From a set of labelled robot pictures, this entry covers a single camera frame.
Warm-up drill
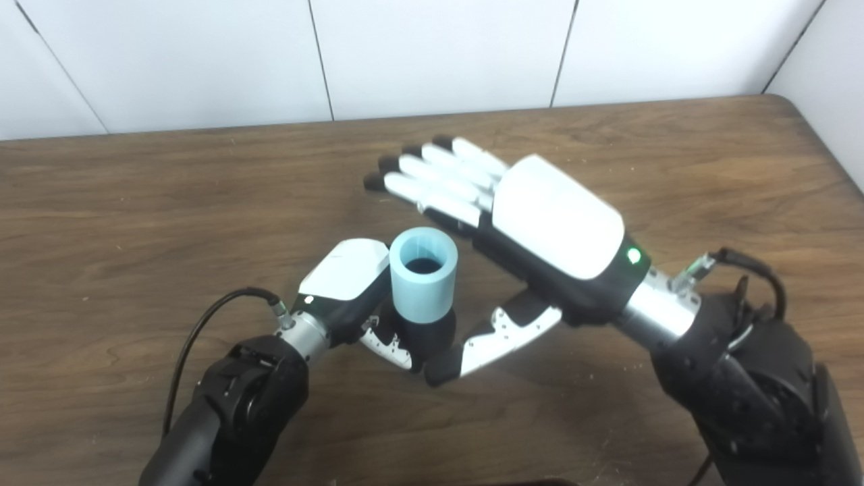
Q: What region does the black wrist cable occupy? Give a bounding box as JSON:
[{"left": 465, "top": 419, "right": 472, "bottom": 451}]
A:
[
  {"left": 672, "top": 247, "right": 788, "bottom": 321},
  {"left": 162, "top": 288, "right": 294, "bottom": 436}
]

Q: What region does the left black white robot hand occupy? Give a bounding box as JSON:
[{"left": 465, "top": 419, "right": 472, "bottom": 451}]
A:
[{"left": 294, "top": 238, "right": 414, "bottom": 371}]

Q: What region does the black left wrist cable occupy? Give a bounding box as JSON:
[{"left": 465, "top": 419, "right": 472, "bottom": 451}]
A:
[{"left": 162, "top": 288, "right": 294, "bottom": 436}]

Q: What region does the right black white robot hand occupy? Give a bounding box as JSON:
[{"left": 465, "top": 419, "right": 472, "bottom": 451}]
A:
[{"left": 363, "top": 135, "right": 652, "bottom": 387}]

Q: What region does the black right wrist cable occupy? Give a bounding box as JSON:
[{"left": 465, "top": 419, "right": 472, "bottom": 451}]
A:
[{"left": 672, "top": 247, "right": 788, "bottom": 321}]

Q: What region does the light-blue short hose tube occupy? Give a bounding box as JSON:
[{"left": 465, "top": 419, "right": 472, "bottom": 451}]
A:
[{"left": 389, "top": 227, "right": 459, "bottom": 325}]

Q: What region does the black funnel-shaped nozzle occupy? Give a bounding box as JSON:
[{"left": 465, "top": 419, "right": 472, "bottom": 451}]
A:
[{"left": 378, "top": 300, "right": 458, "bottom": 372}]

